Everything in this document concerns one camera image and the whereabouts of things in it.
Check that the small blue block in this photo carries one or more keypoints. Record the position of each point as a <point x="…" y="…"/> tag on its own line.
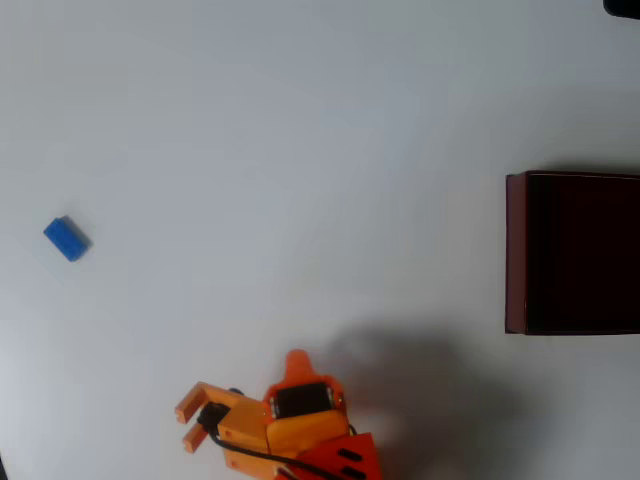
<point x="67" y="239"/>

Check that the dark red box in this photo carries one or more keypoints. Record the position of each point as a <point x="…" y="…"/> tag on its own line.
<point x="580" y="255"/>

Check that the black object at corner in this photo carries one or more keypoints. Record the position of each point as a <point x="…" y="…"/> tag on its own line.
<point x="622" y="7"/>

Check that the small black camera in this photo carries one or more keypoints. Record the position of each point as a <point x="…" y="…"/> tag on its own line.
<point x="212" y="415"/>

